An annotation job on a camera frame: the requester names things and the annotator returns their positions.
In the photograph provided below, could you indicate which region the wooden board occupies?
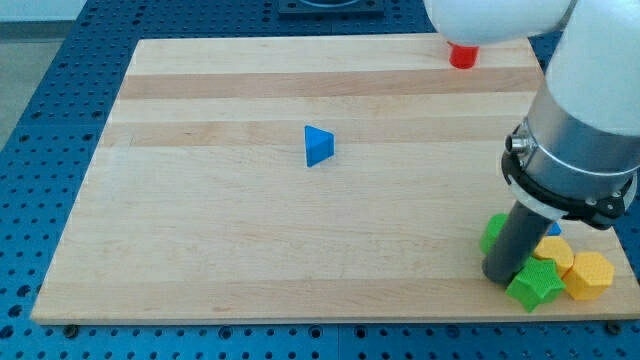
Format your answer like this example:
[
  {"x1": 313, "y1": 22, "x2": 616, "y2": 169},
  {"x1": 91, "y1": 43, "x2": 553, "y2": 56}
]
[{"x1": 31, "y1": 34, "x2": 639, "y2": 325}]

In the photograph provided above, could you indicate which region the green round block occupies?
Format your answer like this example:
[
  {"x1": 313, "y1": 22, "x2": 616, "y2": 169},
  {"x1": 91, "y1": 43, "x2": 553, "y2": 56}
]
[{"x1": 479, "y1": 213, "x2": 508, "y2": 254}]

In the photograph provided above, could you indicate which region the small blue block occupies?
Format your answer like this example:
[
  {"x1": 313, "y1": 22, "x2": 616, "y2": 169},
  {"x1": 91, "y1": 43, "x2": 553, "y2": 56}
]
[{"x1": 546, "y1": 223, "x2": 562, "y2": 236}]

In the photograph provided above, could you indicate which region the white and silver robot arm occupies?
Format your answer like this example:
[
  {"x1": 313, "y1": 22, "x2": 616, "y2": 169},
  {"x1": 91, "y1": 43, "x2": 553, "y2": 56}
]
[{"x1": 425, "y1": 0, "x2": 639, "y2": 284}]

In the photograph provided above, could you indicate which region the yellow round block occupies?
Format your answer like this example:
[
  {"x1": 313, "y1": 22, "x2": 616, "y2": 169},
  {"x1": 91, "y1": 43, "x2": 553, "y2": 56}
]
[{"x1": 533, "y1": 236, "x2": 574, "y2": 278}]

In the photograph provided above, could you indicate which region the blue triangle block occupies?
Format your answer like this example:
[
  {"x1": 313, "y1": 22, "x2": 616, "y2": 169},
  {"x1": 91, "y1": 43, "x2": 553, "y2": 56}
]
[{"x1": 304, "y1": 125, "x2": 335, "y2": 167}]

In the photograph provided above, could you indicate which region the yellow hexagon block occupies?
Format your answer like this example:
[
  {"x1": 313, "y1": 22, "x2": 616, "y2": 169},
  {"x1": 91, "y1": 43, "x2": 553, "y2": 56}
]
[{"x1": 563, "y1": 252, "x2": 615, "y2": 301}]

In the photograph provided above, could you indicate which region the red cylinder block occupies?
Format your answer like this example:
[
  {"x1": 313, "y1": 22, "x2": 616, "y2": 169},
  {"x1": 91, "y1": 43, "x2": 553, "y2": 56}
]
[{"x1": 448, "y1": 42, "x2": 479, "y2": 69}]

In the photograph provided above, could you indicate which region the dark grey cylindrical end effector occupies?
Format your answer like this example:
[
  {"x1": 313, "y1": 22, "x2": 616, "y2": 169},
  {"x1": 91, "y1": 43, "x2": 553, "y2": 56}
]
[{"x1": 482, "y1": 201, "x2": 554, "y2": 285}]

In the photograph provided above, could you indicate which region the green star block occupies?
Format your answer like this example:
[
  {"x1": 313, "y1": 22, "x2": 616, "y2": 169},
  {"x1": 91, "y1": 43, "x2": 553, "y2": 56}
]
[{"x1": 506, "y1": 258, "x2": 566, "y2": 312}]

